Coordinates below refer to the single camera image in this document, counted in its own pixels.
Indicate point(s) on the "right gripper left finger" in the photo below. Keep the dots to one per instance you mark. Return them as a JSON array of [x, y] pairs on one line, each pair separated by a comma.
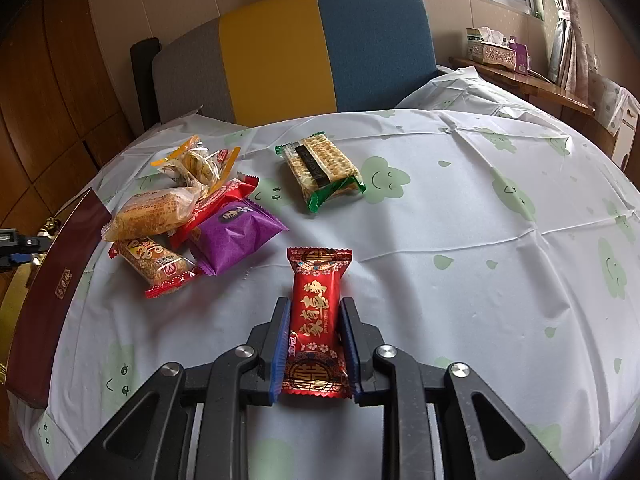
[[201, 408]]

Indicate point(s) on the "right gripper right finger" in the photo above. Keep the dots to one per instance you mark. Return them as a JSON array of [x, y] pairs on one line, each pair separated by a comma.
[[438, 423]]

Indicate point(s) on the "red gold candy bar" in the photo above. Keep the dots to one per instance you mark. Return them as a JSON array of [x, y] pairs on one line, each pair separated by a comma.
[[316, 365]]

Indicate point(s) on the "red white wafer packet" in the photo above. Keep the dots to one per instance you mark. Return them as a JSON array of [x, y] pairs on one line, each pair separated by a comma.
[[234, 189]]

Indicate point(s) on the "gold gift box tray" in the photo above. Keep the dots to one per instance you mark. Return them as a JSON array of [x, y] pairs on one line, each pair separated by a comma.
[[12, 302]]

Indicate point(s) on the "dark red box lid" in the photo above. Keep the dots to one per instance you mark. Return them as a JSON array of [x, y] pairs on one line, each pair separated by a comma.
[[43, 312]]

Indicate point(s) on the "clear brown pastry packet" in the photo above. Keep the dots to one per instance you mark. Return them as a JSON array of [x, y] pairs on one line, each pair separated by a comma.
[[152, 213]]

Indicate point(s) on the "red-ended peanut brittle packet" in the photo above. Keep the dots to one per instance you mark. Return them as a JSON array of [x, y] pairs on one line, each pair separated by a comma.
[[163, 270]]

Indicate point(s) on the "orange-edged clear cookie packet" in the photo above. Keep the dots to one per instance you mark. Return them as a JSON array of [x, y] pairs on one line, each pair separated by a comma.
[[192, 165]]

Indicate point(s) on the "white green-patterned tablecloth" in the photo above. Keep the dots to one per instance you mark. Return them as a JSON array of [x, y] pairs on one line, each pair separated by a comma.
[[490, 233]]

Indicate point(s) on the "purple snack packet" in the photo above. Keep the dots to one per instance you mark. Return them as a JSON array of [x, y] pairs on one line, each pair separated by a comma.
[[231, 234]]

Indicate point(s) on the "green cracker packet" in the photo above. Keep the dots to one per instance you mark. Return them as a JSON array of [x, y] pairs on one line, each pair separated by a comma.
[[321, 169]]

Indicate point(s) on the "wooden side table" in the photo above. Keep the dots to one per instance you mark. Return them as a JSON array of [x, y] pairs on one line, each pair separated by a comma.
[[573, 111]]

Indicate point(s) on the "white storage box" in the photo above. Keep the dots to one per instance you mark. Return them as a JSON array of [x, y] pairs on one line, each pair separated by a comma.
[[616, 110]]

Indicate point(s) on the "tissue box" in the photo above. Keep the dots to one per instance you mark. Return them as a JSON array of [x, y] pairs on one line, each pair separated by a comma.
[[489, 47]]

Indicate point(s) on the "purple small box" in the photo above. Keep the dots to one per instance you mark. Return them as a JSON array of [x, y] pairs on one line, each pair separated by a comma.
[[521, 55]]

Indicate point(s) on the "grey yellow blue sofa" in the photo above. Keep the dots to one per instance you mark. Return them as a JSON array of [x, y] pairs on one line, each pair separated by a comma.
[[275, 60]]

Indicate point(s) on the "wooden wall cabinet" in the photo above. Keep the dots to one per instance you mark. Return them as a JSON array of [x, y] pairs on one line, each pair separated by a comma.
[[60, 118]]

